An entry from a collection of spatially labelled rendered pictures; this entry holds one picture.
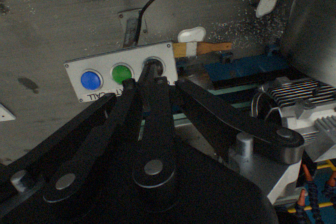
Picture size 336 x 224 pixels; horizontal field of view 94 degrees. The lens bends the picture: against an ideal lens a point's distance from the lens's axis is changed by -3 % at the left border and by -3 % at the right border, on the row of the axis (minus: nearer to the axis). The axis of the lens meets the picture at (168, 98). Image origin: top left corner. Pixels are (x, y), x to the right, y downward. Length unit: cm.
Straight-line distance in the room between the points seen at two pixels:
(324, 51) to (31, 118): 94
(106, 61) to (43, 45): 37
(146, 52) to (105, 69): 7
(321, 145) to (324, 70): 24
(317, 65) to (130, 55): 30
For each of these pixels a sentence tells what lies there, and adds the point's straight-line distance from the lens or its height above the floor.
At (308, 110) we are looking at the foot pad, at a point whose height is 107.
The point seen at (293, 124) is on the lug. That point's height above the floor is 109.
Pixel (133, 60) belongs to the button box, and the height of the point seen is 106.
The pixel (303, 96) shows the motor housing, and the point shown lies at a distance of 54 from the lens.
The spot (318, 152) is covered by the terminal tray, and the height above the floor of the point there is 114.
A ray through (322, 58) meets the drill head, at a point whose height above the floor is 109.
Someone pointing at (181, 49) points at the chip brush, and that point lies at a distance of 55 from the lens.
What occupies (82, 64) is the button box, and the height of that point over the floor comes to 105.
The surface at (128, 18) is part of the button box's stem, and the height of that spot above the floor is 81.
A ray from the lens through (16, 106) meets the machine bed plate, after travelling 86.
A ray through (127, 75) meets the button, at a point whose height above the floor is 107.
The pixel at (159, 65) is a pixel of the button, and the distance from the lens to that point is 25.
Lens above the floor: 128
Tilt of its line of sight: 45 degrees down
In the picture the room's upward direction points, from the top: 171 degrees clockwise
